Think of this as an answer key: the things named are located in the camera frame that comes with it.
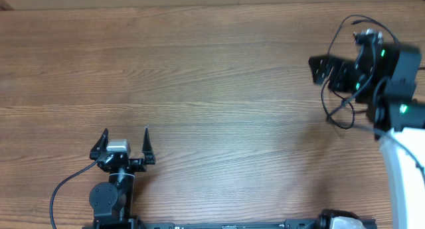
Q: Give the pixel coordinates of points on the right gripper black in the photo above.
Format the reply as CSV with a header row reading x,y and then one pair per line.
x,y
342,77

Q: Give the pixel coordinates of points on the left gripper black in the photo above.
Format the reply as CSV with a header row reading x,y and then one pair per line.
x,y
123,162

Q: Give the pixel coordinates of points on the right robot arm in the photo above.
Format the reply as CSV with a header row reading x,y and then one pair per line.
x,y
383,77

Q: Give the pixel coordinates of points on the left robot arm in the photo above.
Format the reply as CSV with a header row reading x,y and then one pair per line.
x,y
112,200

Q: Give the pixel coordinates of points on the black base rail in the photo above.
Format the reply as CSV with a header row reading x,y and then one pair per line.
x,y
327,219

